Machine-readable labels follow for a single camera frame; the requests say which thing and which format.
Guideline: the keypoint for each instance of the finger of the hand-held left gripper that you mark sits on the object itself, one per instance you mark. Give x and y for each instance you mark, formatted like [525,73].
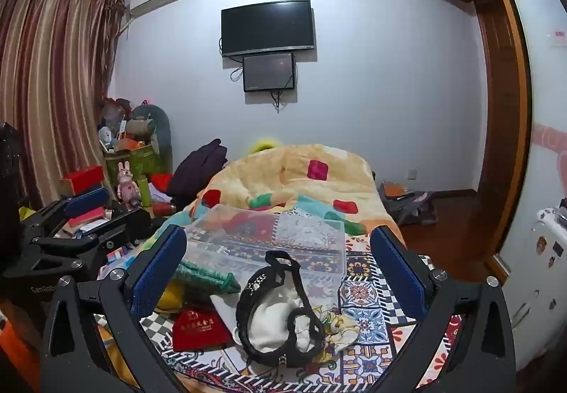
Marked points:
[130,220]
[84,202]

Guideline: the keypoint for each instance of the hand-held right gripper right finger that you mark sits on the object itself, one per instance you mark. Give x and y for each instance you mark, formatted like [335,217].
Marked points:
[398,273]

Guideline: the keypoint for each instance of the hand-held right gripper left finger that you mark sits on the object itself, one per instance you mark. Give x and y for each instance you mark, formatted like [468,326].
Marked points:
[159,271]

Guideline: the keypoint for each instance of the yellow soft item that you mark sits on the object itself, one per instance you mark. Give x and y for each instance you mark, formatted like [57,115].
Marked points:
[170,297]

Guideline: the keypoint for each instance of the red soft item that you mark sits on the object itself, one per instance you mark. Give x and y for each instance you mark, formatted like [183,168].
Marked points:
[161,181]

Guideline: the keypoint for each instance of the red box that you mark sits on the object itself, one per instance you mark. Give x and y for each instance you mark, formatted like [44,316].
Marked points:
[82,180]

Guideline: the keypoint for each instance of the green bottle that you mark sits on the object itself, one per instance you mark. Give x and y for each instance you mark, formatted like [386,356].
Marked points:
[144,191]

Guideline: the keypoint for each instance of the pink bunny plush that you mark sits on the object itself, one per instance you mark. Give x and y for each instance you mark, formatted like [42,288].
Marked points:
[126,185]

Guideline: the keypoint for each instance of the green knitted item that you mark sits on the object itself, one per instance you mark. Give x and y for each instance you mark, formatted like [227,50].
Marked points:
[203,275]

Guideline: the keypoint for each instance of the green storage bin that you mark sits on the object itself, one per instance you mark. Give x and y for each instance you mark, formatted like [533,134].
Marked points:
[137,162]

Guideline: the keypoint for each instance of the red fabric pouch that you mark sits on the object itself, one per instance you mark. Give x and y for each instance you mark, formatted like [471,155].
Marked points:
[197,329]

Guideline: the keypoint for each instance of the grey bag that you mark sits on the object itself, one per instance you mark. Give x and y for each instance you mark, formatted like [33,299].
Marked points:
[407,202]

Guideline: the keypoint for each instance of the floral patterned cloth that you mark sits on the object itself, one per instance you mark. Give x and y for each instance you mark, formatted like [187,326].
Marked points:
[339,324]

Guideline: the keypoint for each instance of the dark purple clothing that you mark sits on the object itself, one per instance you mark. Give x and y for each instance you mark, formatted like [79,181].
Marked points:
[199,171]

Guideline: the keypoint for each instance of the black lace garment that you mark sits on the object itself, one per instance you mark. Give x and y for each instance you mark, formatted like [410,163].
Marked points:
[248,300]

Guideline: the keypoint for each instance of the clear plastic storage box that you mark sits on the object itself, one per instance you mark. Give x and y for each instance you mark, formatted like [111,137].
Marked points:
[310,233]

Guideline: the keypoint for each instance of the grey-green plush toy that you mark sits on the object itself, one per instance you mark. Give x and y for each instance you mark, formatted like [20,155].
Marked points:
[153,123]

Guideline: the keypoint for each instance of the striped red curtain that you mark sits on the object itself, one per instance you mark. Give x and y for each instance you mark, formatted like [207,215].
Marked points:
[48,87]

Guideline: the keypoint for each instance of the white cloth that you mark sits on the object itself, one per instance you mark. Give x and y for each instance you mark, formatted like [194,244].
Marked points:
[270,322]

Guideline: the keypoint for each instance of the white door with stickers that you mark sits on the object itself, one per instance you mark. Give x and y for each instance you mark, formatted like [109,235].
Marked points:
[531,242]

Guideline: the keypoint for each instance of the yellow patchwork quilt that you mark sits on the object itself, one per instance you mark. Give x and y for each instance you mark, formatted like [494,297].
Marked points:
[274,180]

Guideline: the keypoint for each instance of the yellow-green plush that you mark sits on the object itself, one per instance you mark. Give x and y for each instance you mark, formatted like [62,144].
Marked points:
[265,145]

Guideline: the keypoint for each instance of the small black monitor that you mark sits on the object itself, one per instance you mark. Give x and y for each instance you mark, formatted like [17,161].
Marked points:
[269,72]

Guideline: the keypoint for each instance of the white wall socket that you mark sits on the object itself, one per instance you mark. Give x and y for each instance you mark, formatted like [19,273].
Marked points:
[412,173]

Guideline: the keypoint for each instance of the wall-mounted black television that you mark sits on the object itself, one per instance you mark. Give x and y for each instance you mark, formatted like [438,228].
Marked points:
[268,27]

